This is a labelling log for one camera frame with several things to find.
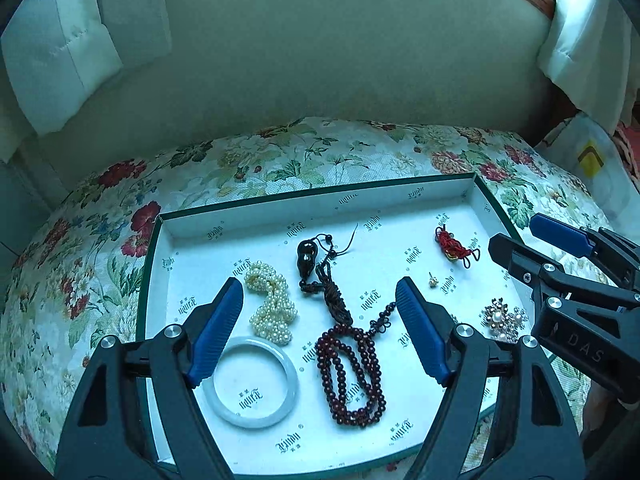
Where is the red cord gold bracelet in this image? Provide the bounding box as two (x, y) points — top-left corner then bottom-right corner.
(433, 224), (482, 269)

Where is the white yellow pillow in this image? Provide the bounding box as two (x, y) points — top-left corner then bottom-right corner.
(535, 113), (639, 243)

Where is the dark red bead necklace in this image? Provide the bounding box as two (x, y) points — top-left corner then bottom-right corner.
(314, 301), (399, 429)

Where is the floral bedspread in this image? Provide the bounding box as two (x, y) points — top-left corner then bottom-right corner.
(1, 118), (608, 469)

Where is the black pendant cord necklace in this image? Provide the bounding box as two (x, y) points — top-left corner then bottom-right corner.
(295, 222), (360, 328)

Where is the red blanket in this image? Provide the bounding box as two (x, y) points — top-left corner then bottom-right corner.
(613, 122), (640, 191)

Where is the green white jewelry tray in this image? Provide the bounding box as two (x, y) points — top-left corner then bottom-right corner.
(138, 174), (532, 479)

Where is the white pearl bracelet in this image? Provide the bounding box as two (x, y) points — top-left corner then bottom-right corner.
(243, 259), (298, 347)

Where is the pearl gold flower brooch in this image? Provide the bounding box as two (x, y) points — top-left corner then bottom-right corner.
(480, 298), (528, 344)

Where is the left white curtain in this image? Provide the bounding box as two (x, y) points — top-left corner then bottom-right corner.
(1, 0), (172, 136)

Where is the right white curtain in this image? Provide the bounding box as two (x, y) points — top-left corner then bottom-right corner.
(538, 0), (639, 134)

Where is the white curtain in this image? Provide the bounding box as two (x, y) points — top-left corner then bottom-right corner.
(538, 0), (639, 134)
(1, 0), (172, 136)

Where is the white jade bangle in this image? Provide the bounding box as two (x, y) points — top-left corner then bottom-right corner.
(202, 337), (298, 430)

